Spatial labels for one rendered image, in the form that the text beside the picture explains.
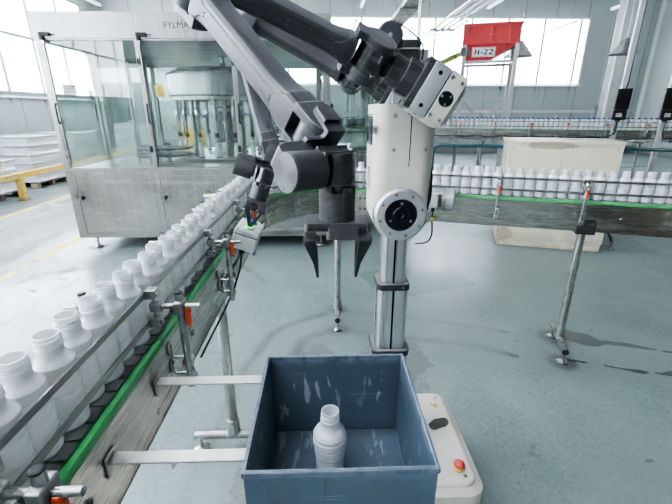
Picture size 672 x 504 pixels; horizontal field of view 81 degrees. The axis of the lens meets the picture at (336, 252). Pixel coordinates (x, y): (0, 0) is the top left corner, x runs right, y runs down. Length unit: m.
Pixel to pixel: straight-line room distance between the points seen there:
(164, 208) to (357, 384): 3.99
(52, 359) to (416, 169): 0.93
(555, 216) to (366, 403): 1.90
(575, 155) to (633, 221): 2.28
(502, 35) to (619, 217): 5.32
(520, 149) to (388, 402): 4.07
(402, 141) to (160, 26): 3.70
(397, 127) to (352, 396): 0.71
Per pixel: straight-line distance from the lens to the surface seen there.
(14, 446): 0.68
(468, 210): 2.57
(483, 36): 7.62
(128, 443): 0.90
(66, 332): 0.78
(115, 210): 4.96
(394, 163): 1.15
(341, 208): 0.60
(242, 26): 0.79
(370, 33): 0.97
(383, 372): 0.97
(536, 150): 4.86
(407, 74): 0.99
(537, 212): 2.61
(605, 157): 5.02
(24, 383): 0.70
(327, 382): 0.98
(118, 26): 4.75
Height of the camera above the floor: 1.48
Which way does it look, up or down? 20 degrees down
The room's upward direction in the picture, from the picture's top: straight up
